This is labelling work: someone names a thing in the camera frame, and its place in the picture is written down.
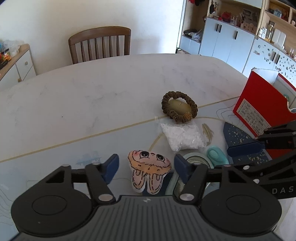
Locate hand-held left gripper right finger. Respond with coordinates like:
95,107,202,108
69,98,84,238
174,154,249,205

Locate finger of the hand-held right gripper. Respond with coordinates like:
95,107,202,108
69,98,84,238
232,150,296,186
227,122,296,158

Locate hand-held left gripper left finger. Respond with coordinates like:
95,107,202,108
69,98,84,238
45,153,119,205

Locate small teal oval case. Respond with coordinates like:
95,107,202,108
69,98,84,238
206,145,228,166

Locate clear bag of white granules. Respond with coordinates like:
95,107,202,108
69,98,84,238
160,122,207,151

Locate tooth-shaped plush toy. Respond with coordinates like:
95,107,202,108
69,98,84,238
127,150,172,194

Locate red cardboard box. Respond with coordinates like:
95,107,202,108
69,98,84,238
232,69,296,161

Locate brown hair scrunchie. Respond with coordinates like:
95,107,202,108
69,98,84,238
161,91,198,123

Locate white cabinet with stickers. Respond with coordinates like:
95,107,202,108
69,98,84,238
242,37,296,90

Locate white storage containers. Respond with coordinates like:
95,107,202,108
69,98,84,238
273,29,287,47

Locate glass jar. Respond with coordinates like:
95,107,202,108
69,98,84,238
258,23,275,42

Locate grey plastic bag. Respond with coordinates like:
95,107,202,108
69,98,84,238
192,30,204,43

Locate wooden cutout box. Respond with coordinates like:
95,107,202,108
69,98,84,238
240,20,257,32

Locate wooden open shelf unit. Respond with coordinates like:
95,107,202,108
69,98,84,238
254,0,296,61

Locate brown wooden slat-back chair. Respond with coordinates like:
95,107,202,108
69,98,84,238
68,26,132,65

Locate white wooden-top sideboard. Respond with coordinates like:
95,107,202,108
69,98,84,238
0,44,37,87

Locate clear plastic bag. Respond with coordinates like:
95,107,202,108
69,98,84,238
0,39,22,52

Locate grey wall cabinet unit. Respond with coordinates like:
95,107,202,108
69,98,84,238
179,0,264,73

